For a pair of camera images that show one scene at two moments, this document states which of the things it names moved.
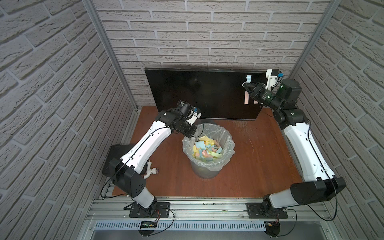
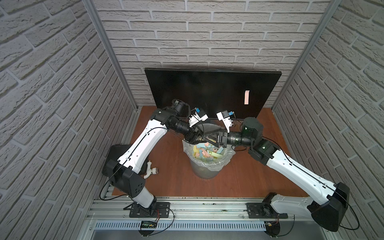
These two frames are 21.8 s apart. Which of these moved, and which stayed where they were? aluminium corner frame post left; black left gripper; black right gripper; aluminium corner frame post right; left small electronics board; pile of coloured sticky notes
Moved: black right gripper; black left gripper
Stayed: aluminium corner frame post left; left small electronics board; aluminium corner frame post right; pile of coloured sticky notes
